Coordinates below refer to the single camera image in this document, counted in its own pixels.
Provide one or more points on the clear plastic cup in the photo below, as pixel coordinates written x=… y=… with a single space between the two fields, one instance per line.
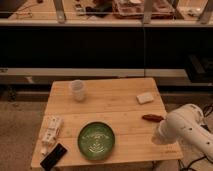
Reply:
x=77 y=88

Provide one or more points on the wooden table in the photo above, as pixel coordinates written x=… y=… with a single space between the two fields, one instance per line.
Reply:
x=112 y=101

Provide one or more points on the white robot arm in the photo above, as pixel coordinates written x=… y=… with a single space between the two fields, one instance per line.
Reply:
x=185 y=122

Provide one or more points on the black phone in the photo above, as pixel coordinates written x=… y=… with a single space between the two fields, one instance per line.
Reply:
x=53 y=157

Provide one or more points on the green plate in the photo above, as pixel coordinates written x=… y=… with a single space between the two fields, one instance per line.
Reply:
x=96 y=141

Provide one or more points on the white sponge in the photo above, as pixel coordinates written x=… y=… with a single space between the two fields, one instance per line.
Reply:
x=144 y=98

